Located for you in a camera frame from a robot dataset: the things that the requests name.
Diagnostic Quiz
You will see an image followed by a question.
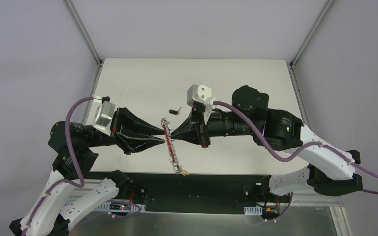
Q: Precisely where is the metal frame post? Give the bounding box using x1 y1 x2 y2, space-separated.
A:
63 0 103 67
289 0 337 70

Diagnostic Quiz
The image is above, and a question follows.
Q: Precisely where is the left white cable duct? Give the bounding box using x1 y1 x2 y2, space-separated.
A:
93 202 146 213

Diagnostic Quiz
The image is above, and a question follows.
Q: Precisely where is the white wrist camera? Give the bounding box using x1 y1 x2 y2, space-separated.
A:
92 96 116 136
186 84 217 125

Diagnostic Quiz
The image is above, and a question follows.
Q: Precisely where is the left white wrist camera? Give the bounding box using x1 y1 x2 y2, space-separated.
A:
92 96 116 136

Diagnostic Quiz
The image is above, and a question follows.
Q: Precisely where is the right metal frame post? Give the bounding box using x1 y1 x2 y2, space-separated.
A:
289 0 337 70

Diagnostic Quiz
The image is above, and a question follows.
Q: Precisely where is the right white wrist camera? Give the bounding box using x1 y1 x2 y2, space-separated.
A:
186 84 217 125

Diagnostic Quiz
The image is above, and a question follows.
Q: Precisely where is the black head small key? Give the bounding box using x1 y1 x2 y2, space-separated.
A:
168 107 182 116

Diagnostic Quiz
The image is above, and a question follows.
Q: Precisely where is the right white cable duct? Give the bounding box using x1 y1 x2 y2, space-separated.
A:
243 205 263 216

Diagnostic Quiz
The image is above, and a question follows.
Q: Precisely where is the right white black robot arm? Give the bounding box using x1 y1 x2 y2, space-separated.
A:
171 85 363 202

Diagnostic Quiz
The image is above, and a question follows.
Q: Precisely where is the white cable duct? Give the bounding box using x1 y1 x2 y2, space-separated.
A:
243 205 263 216
93 202 146 213

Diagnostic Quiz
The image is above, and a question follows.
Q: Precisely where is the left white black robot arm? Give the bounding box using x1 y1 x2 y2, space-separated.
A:
9 104 164 236

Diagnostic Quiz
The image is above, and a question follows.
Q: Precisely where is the red keyring holder with rings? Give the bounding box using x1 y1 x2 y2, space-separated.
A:
161 118 189 176

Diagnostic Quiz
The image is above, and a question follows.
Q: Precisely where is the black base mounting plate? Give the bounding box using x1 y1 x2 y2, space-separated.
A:
88 172 317 216

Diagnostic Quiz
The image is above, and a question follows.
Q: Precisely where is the left metal frame post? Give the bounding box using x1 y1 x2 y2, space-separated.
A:
63 0 103 67

